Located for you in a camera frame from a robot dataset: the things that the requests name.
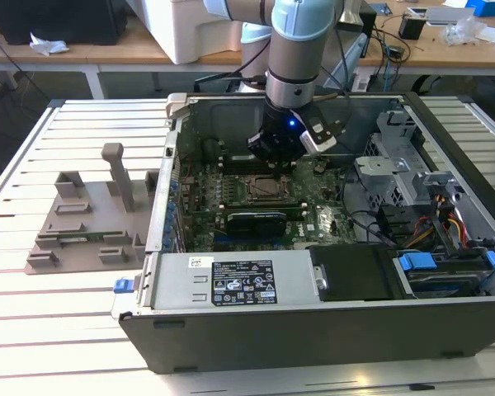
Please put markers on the CPU socket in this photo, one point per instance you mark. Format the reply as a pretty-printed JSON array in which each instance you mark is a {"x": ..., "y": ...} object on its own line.
[{"x": 251, "y": 177}]

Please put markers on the clear crumpled plastic bag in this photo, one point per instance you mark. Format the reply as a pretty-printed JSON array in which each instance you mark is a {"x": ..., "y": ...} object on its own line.
[{"x": 462, "y": 31}]

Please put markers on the black box on desk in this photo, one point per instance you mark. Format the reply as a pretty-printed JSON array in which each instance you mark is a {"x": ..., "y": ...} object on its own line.
[{"x": 370, "y": 18}]

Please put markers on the white printer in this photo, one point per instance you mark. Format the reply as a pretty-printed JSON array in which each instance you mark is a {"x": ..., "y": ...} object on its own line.
[{"x": 198, "y": 41}]

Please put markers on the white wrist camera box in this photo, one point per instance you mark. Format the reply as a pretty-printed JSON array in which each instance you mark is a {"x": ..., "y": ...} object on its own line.
[{"x": 319, "y": 140}]

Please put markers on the green RAM stick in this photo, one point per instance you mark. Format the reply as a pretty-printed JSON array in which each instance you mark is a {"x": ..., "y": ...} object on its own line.
[{"x": 90, "y": 237}]

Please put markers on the green motherboard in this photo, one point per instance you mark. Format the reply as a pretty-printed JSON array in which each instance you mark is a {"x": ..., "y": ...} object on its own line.
[{"x": 206, "y": 181}]

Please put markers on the grey metal drive cage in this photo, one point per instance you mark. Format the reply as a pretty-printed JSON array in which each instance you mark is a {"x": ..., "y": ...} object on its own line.
[{"x": 379, "y": 165}]

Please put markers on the black graphics card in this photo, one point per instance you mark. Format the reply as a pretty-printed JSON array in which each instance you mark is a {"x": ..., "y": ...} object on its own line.
[{"x": 255, "y": 224}]

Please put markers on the crumpled white paper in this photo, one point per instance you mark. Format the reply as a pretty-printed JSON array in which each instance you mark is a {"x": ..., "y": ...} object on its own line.
[{"x": 47, "y": 44}]

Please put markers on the hard disk in blue carrier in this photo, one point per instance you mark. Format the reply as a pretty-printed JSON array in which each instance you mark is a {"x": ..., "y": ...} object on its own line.
[{"x": 416, "y": 262}]

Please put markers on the wooden desk white frame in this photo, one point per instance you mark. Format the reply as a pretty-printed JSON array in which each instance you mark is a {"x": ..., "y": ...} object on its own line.
[{"x": 107, "y": 49}]

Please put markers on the flat grey box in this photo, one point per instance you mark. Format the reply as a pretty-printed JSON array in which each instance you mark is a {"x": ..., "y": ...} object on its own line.
[{"x": 449, "y": 15}]

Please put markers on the large black monitor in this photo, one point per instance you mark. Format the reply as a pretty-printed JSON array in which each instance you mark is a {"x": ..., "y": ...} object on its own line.
[{"x": 57, "y": 20}]

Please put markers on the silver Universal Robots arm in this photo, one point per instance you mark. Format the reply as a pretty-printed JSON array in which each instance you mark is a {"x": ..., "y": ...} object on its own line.
[{"x": 293, "y": 53}]

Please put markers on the grey parts rack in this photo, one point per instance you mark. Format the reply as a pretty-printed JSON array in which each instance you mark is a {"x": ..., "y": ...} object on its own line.
[{"x": 99, "y": 202}]

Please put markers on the black RAM slot row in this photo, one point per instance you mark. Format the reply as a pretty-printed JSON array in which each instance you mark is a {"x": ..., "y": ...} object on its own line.
[
  {"x": 260, "y": 204},
  {"x": 239, "y": 167}
]

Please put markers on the grey power supply unit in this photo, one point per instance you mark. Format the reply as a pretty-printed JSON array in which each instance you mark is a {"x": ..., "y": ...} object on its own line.
[{"x": 181, "y": 284}]

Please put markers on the small black open box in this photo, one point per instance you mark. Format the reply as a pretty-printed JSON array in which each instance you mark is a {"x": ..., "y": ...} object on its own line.
[{"x": 410, "y": 26}]

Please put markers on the black plastic shroud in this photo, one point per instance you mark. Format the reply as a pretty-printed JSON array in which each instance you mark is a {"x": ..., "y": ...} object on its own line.
[{"x": 354, "y": 272}]

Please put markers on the open black PC case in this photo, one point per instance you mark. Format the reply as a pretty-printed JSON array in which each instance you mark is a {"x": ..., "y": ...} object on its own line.
[{"x": 313, "y": 342}]

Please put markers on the wooden desk with clutter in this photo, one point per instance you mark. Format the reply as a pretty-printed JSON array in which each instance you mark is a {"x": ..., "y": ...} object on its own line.
[{"x": 437, "y": 53}]

